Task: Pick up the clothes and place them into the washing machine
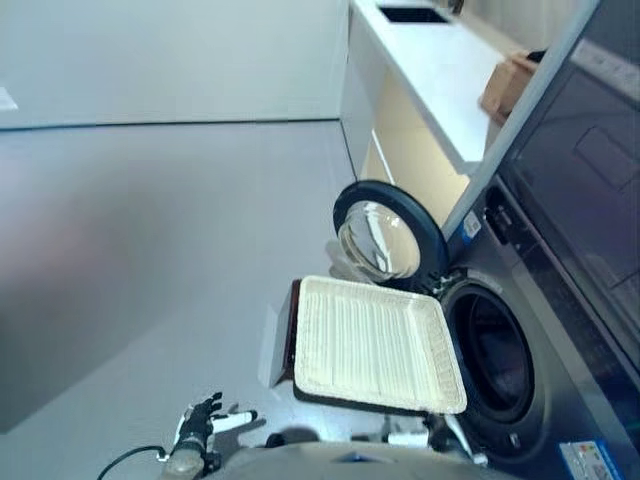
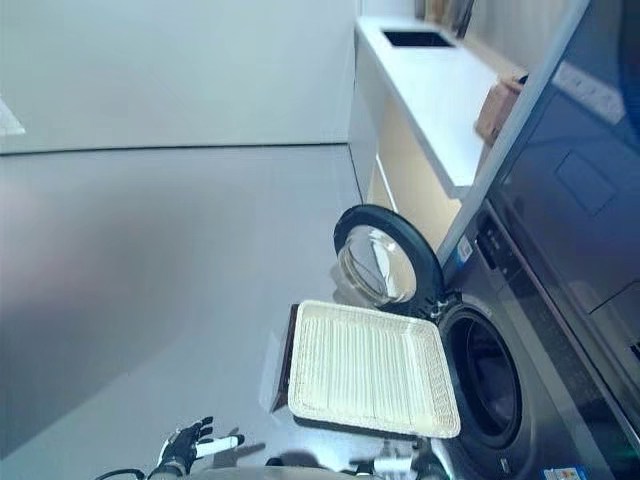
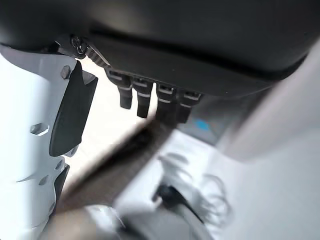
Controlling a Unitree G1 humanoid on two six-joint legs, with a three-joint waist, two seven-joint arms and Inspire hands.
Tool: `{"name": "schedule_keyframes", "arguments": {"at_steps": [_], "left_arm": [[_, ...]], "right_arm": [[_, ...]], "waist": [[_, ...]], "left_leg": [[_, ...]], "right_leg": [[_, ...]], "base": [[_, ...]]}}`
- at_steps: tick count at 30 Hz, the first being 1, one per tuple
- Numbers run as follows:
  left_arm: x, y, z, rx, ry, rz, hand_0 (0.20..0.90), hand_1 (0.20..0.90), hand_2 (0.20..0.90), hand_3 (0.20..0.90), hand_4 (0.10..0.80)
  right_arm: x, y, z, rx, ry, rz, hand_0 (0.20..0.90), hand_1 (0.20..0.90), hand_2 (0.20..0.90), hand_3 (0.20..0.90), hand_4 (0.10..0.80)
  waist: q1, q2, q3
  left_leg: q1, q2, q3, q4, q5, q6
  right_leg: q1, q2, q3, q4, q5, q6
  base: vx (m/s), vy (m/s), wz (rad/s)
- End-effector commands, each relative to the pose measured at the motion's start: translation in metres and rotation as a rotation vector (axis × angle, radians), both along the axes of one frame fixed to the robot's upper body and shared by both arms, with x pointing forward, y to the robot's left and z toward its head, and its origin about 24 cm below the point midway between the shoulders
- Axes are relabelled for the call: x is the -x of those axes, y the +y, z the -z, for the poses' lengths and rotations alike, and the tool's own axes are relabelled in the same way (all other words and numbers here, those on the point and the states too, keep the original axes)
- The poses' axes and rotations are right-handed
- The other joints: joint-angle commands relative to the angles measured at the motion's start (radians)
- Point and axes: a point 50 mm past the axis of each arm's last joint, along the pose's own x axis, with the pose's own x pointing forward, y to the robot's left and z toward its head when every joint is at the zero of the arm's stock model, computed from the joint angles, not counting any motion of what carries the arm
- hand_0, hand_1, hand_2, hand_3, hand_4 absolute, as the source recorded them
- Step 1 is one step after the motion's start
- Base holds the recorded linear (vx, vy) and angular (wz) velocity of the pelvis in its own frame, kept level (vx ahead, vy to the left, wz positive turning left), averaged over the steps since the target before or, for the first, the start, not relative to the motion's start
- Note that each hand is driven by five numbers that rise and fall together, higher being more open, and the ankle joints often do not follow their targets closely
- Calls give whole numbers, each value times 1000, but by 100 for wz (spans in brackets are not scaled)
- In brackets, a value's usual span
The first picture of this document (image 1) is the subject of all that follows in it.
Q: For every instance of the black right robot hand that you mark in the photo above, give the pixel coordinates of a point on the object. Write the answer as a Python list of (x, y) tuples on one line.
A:
[(440, 430)]

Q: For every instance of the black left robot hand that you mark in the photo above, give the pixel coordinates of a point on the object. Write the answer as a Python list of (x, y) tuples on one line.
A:
[(195, 425)]

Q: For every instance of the dark blue washing machine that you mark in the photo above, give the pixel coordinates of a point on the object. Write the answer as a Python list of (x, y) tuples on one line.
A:
[(565, 360)]

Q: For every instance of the round washing machine door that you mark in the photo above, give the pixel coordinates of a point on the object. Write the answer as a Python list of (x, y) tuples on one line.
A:
[(390, 235)]

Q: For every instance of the silver left robot leg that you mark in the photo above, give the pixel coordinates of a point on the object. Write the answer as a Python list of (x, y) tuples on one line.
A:
[(292, 436)]

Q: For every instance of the cream wicker laundry basket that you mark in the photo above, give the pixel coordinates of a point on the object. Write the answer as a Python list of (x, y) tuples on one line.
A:
[(375, 345)]

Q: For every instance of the grey robot torso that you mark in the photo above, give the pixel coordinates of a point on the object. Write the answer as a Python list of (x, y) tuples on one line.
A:
[(325, 462)]

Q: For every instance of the dark glossy stool box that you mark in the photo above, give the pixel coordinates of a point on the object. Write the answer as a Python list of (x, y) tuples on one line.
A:
[(285, 340)]

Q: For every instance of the dark blue tumble dryer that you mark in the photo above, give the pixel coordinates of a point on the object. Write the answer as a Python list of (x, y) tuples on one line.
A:
[(590, 150)]

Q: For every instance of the brown cardboard box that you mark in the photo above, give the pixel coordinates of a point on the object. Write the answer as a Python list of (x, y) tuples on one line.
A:
[(507, 87)]

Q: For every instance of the white counter cabinet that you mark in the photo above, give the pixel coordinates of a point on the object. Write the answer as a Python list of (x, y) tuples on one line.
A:
[(435, 70)]

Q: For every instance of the black rectangular counter sink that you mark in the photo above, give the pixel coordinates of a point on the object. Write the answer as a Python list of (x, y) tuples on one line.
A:
[(412, 14)]

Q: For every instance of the grey appliance enclosure frame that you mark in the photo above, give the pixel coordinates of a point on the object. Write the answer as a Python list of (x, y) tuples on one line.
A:
[(525, 110)]

